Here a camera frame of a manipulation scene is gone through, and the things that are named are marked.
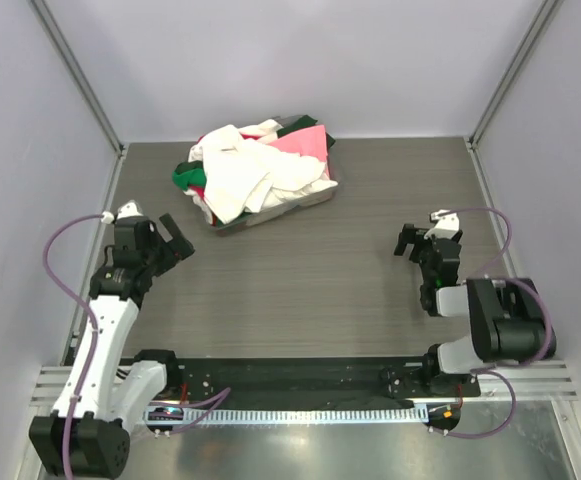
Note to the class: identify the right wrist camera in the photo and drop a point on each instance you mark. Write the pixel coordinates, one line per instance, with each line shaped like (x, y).
(445, 225)

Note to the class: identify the slotted cable duct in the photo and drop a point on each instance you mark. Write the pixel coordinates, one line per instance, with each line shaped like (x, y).
(174, 418)

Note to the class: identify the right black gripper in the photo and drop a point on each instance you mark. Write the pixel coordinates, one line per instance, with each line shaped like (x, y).
(408, 235)

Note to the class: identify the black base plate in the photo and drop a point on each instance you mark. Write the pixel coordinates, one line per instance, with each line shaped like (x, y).
(322, 383)

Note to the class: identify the green t shirt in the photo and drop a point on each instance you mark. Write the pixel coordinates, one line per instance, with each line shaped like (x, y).
(189, 174)

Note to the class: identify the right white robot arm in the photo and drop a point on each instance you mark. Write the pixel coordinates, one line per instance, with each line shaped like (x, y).
(507, 326)

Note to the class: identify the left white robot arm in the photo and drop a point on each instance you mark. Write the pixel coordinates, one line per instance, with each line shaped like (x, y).
(88, 431)

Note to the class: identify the aluminium front rail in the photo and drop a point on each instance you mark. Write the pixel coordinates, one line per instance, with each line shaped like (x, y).
(546, 380)

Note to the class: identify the aluminium frame post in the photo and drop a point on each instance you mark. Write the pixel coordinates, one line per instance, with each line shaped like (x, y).
(70, 61)
(537, 27)

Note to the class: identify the red t shirt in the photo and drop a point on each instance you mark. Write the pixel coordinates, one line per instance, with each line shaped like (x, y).
(198, 197)

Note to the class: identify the left aluminium frame post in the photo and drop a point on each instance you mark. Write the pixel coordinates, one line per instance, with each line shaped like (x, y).
(70, 61)

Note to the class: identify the clear plastic bin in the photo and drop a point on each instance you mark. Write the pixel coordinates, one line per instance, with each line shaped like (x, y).
(249, 220)

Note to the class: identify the pink t shirt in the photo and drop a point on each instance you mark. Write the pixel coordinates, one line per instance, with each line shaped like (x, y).
(309, 141)

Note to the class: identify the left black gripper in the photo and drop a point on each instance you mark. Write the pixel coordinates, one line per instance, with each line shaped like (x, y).
(175, 250)

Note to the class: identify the right aluminium frame post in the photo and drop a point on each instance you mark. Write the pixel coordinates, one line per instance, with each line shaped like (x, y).
(537, 27)

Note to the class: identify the white t shirt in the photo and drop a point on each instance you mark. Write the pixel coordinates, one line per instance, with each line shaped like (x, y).
(245, 175)

